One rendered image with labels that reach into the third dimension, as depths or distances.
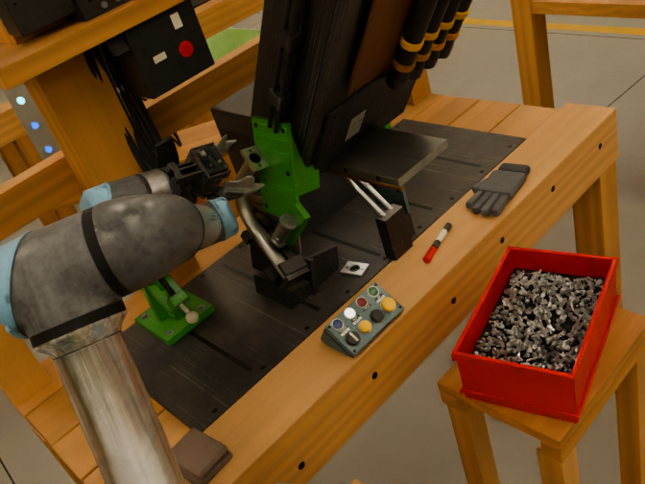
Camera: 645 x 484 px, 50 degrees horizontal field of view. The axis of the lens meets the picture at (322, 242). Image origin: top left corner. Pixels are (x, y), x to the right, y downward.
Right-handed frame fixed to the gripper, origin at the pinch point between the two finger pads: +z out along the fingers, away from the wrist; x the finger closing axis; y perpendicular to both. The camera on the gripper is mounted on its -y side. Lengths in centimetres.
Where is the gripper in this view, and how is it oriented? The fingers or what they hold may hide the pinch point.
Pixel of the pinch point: (247, 165)
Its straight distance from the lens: 143.7
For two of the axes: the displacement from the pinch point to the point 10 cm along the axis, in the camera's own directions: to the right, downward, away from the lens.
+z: 7.4, -3.2, 5.9
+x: -5.3, -8.2, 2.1
